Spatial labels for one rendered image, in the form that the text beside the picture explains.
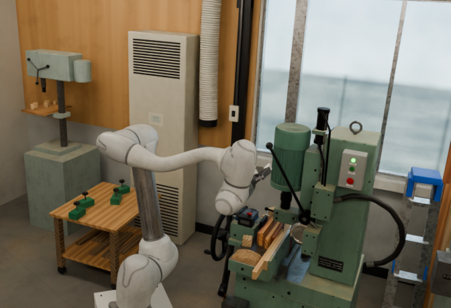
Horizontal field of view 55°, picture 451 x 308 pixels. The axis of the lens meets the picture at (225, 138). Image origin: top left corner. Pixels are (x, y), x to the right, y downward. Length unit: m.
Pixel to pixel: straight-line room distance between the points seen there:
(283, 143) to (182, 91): 1.53
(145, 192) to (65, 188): 2.01
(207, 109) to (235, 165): 1.93
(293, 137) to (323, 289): 0.73
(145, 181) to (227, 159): 0.56
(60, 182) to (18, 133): 1.06
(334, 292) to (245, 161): 0.90
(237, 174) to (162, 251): 0.69
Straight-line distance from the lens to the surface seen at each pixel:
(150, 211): 2.10
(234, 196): 1.65
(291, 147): 2.09
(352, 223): 2.13
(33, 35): 4.66
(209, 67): 3.45
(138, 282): 2.02
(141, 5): 3.89
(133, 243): 3.64
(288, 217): 2.28
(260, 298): 2.35
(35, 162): 4.15
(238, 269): 2.17
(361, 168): 1.95
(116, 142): 1.88
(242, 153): 1.59
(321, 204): 2.03
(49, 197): 4.17
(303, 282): 2.25
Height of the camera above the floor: 2.08
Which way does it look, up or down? 18 degrees down
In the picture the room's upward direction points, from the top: 3 degrees clockwise
